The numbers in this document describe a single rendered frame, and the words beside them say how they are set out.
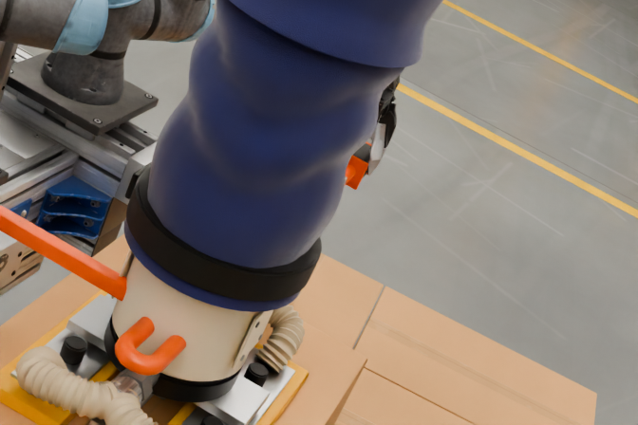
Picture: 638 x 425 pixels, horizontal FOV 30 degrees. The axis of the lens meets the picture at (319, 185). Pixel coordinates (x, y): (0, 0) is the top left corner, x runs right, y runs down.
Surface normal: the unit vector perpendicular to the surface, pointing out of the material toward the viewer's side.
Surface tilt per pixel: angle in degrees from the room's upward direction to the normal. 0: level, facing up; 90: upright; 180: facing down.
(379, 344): 0
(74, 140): 90
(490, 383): 0
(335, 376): 0
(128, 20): 90
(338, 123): 70
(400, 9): 99
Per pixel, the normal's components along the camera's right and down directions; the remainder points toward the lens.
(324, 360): 0.37, -0.82
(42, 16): 0.46, 0.29
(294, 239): 0.53, 0.60
